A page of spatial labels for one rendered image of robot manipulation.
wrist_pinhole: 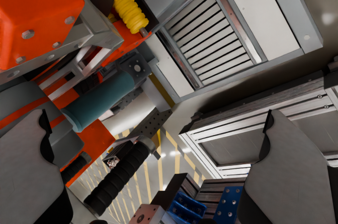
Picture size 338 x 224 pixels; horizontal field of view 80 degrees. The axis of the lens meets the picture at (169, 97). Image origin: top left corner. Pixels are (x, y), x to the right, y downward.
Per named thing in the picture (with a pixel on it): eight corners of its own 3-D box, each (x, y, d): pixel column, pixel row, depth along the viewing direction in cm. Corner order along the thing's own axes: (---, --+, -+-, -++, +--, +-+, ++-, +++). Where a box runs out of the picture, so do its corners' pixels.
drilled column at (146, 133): (165, 102, 147) (127, 141, 118) (172, 112, 149) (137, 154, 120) (156, 105, 154) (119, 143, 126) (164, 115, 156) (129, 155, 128)
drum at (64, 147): (28, 58, 40) (-62, 96, 31) (97, 139, 45) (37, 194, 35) (20, 82, 50) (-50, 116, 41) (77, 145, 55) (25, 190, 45)
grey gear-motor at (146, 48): (124, -9, 104) (66, 8, 80) (171, 60, 112) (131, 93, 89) (109, 12, 116) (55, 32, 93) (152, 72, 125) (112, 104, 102)
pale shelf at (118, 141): (142, 132, 104) (138, 136, 102) (161, 156, 107) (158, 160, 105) (106, 142, 134) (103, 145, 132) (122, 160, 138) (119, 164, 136)
